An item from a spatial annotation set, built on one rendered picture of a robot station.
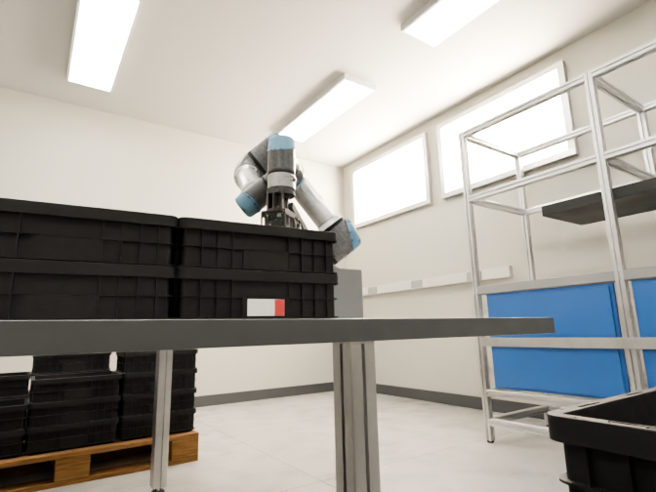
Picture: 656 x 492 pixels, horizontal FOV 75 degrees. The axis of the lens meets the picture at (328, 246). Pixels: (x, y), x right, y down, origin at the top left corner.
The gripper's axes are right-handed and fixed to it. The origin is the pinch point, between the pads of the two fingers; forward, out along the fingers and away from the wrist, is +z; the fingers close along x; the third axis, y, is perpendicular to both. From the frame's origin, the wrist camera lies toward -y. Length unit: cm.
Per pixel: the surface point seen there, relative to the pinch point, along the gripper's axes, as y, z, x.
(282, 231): 10.7, -6.7, 4.5
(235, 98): -204, -192, -149
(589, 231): -240, -47, 120
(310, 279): 5.1, 4.6, 9.3
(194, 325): 51, 16, 11
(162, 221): 31.6, -6.6, -13.2
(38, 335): 66, 17, 1
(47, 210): 47, -6, -26
